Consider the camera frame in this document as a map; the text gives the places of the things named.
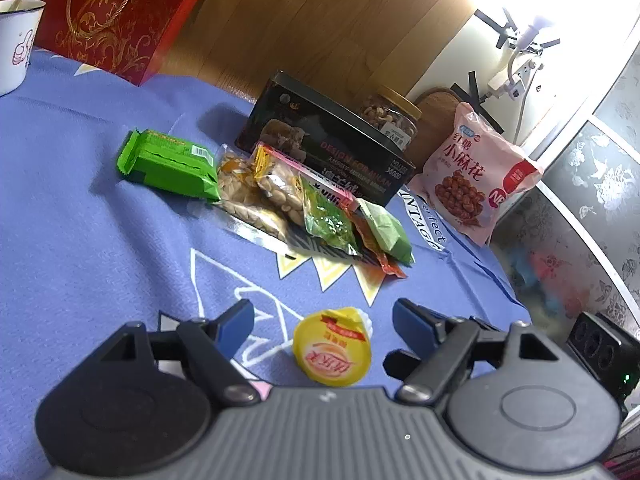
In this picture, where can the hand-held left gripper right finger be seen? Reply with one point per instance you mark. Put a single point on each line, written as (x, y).
(411, 321)

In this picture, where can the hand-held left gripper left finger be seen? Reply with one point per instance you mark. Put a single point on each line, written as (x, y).
(241, 321)

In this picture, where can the red spicy snack packet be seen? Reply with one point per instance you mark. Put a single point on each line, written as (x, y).
(385, 262)

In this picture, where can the yellow jelly cup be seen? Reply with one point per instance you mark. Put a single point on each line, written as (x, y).
(332, 355)

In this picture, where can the light green snack packet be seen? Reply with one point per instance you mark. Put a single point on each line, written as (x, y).
(390, 232)

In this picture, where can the clear peanut packet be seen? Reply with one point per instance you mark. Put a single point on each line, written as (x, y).
(240, 195)

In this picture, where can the green pea packet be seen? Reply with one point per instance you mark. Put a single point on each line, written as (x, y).
(327, 222)

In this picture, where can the yellow-top peanut packet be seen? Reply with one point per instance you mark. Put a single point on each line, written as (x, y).
(280, 187)

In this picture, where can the grey floral glass door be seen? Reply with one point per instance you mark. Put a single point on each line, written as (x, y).
(590, 200)

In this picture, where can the pink snack bag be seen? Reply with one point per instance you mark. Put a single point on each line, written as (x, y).
(467, 175)

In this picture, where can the pink striped snack packet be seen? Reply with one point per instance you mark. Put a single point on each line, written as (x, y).
(327, 187)

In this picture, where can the blue printed blanket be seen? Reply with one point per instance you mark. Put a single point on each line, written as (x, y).
(90, 240)

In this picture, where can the green wafer packet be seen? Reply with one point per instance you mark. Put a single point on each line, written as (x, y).
(170, 161)

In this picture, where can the black tin box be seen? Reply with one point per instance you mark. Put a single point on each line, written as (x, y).
(345, 140)

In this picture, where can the clear nut jar gold lid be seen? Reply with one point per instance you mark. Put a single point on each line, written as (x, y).
(392, 115)

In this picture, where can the brown wooden board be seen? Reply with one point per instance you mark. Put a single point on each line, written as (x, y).
(435, 107)

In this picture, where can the black tape strip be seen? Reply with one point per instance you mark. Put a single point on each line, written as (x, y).
(475, 95)
(505, 35)

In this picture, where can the white power strip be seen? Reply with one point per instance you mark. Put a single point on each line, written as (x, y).
(517, 77)

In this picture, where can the red gift bag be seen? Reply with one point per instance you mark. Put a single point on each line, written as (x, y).
(115, 20)

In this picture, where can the white enamel mug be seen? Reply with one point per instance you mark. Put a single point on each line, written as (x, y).
(17, 50)

